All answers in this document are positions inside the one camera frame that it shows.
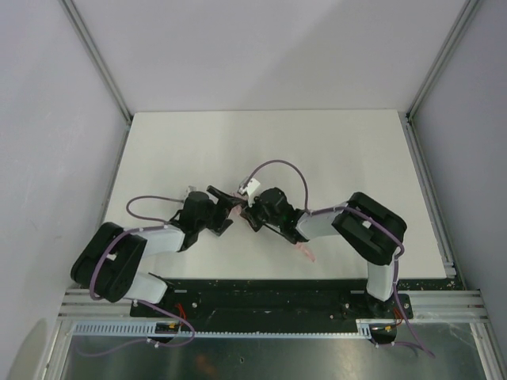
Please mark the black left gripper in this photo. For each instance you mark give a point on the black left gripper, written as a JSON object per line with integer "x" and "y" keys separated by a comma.
{"x": 219, "y": 214}

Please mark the pink folding umbrella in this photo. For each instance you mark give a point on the pink folding umbrella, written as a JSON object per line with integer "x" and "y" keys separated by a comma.
{"x": 299, "y": 245}

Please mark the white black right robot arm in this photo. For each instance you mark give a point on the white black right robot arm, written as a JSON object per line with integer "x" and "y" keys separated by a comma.
{"x": 375, "y": 232}

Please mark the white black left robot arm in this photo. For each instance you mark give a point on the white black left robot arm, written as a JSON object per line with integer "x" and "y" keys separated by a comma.
{"x": 108, "y": 266}

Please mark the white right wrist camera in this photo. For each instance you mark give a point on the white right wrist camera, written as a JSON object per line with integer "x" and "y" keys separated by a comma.
{"x": 249, "y": 188}

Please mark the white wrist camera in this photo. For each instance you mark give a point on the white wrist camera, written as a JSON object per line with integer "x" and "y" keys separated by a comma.
{"x": 190, "y": 192}
{"x": 249, "y": 188}

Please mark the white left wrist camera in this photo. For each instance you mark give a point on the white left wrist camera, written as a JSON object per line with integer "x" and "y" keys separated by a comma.
{"x": 190, "y": 192}

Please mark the aluminium corner post left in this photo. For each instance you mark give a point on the aluminium corner post left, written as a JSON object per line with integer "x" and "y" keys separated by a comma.
{"x": 83, "y": 33}

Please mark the aluminium corner post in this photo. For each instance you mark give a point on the aluminium corner post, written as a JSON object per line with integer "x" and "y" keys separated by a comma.
{"x": 83, "y": 33}
{"x": 459, "y": 27}

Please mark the aluminium corner post right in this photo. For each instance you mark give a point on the aluminium corner post right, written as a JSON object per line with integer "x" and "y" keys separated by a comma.
{"x": 459, "y": 27}

